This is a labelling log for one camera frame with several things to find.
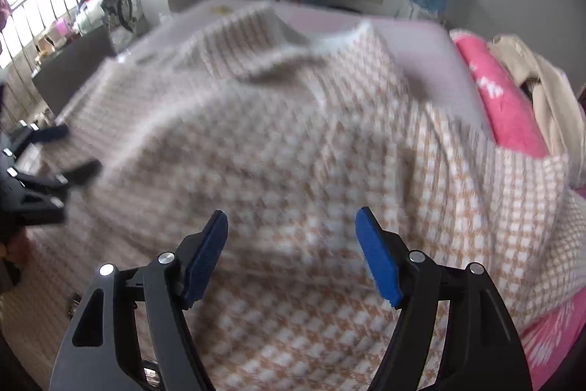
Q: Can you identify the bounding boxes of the metal window railing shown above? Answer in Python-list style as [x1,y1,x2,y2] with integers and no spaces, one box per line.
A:
[0,0,99,130]

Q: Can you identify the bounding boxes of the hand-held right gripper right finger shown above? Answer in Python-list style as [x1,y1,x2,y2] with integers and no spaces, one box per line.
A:
[355,207,534,391]

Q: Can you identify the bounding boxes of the white water dispenser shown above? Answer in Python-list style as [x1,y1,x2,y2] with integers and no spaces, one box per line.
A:
[403,4,445,25]

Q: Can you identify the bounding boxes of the pink floral blanket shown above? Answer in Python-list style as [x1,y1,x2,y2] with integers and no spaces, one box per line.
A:
[451,29,586,391]

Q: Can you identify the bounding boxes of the beige houndstooth knit coat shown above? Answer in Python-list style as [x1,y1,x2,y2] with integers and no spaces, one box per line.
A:
[11,1,586,391]

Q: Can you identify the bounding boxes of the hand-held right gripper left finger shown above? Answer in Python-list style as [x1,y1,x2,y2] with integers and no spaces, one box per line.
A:
[49,210,230,391]

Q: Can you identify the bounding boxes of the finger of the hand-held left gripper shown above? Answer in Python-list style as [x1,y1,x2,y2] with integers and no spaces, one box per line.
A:
[0,121,70,160]
[0,159,102,227]

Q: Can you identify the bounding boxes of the dark cabinet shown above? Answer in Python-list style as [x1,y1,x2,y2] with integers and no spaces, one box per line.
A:
[31,25,117,117]

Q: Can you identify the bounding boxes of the white plastic bag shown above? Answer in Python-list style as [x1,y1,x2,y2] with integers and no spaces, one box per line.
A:
[75,0,104,32]

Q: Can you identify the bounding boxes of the beige garment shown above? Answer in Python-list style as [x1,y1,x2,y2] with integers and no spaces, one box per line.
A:
[490,34,586,185]

